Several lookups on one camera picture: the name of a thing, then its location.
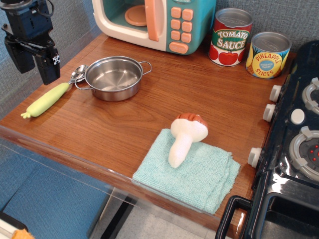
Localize green handled metal spoon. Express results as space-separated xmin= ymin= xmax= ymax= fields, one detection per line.
xmin=20 ymin=65 xmax=88 ymax=119

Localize black toy stove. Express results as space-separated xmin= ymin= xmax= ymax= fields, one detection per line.
xmin=216 ymin=40 xmax=319 ymax=239

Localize orange fuzzy object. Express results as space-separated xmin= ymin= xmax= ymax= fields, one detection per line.
xmin=11 ymin=229 xmax=35 ymax=239

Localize small stainless steel pot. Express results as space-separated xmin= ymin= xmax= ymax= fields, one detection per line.
xmin=75 ymin=56 xmax=153 ymax=102

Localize pineapple slices can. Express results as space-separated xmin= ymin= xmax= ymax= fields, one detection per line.
xmin=246 ymin=32 xmax=292 ymax=79

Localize light blue folded cloth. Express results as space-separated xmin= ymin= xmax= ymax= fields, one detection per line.
xmin=133 ymin=128 xmax=240 ymax=214

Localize toy mushroom brown cap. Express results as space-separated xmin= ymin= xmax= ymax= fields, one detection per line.
xmin=168 ymin=113 xmax=208 ymax=168

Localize tomato sauce can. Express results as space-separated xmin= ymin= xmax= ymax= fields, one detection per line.
xmin=209 ymin=8 xmax=253 ymax=66

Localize teal toy microwave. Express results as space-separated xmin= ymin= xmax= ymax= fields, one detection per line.
xmin=92 ymin=0 xmax=216 ymax=55

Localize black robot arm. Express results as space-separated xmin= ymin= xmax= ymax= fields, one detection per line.
xmin=0 ymin=0 xmax=60 ymax=85

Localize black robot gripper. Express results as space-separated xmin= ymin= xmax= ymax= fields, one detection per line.
xmin=1 ymin=2 xmax=60 ymax=85

